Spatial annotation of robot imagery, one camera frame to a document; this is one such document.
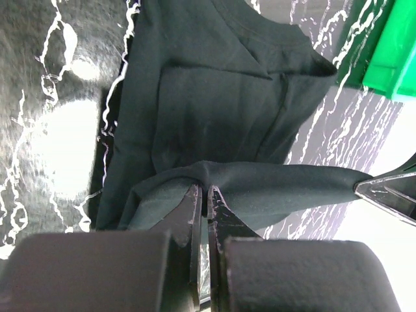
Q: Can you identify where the green plastic bin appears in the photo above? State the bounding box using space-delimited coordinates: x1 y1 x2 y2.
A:
333 0 415 103

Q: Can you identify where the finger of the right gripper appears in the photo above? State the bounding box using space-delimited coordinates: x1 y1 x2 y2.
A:
354 161 416 226

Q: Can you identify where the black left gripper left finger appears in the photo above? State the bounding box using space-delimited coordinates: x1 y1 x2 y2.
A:
1 185 202 311

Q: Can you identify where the black t shirt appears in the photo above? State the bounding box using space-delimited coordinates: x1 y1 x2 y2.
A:
90 1 368 230

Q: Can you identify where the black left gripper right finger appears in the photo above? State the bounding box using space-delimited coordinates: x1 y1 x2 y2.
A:
207 186 400 311

